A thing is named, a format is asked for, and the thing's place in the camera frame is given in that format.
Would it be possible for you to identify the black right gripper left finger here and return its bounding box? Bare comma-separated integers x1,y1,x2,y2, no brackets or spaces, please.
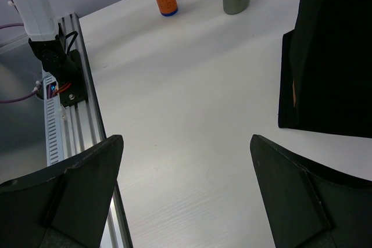
1,135,124,247

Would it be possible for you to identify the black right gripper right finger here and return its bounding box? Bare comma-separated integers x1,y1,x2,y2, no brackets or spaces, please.
250,135,371,247

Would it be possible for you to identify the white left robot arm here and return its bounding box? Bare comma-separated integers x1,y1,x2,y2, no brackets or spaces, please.
10,0,250,85

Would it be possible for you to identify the black canvas bag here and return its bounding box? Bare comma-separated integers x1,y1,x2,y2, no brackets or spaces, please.
278,0,371,138

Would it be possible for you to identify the white slotted cable duct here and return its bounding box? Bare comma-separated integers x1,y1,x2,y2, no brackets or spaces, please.
42,72,65,166

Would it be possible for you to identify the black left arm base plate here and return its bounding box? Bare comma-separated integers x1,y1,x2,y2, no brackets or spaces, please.
59,49,88,107

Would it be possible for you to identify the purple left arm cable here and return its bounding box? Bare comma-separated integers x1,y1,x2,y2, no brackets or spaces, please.
0,0,41,105

